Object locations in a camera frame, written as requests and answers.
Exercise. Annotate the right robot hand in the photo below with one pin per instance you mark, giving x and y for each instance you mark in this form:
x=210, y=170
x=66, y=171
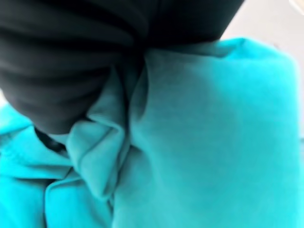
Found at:
x=71, y=59

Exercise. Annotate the turquoise garment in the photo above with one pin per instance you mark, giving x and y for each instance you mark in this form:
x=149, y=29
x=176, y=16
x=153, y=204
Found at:
x=190, y=142

